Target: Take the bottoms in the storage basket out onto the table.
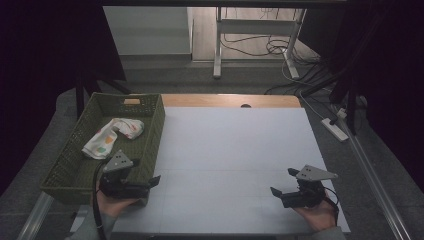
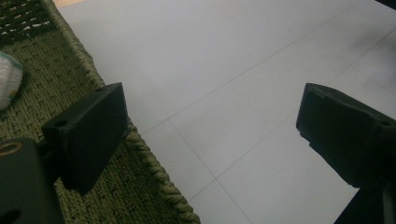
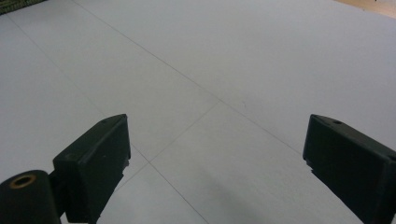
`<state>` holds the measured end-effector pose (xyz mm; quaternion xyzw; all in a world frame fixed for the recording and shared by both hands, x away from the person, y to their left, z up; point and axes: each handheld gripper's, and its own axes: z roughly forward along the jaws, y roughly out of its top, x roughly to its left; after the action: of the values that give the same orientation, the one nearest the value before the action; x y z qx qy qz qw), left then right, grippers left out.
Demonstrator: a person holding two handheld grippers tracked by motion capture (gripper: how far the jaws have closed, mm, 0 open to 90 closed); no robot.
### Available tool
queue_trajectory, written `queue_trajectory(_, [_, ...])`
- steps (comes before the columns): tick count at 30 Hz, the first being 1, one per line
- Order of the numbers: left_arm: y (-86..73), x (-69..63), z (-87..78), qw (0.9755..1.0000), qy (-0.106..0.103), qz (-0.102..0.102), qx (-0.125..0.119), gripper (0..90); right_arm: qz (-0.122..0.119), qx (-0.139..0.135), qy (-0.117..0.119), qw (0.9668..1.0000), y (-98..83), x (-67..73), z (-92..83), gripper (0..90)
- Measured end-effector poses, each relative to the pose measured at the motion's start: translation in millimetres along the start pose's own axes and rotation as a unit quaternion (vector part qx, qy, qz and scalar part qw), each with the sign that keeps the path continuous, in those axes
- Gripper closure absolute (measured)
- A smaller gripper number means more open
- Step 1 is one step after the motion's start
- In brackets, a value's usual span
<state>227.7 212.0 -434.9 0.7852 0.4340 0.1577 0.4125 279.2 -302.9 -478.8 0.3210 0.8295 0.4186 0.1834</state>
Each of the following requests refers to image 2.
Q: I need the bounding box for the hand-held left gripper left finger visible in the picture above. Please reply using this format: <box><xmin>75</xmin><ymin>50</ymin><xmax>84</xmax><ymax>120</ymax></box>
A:
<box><xmin>41</xmin><ymin>82</ymin><xmax>130</xmax><ymax>196</ymax></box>

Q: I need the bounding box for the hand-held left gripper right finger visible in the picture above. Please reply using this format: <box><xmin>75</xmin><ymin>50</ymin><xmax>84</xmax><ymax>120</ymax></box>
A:
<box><xmin>296</xmin><ymin>82</ymin><xmax>396</xmax><ymax>189</ymax></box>

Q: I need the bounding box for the green woven basket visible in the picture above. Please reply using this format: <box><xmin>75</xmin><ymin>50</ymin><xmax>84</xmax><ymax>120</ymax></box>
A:
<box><xmin>0</xmin><ymin>0</ymin><xmax>202</xmax><ymax>224</ymax></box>

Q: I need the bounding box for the white printed cloth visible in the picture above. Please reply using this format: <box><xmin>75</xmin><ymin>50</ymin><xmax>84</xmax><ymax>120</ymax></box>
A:
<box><xmin>0</xmin><ymin>50</ymin><xmax>24</xmax><ymax>111</ymax></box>

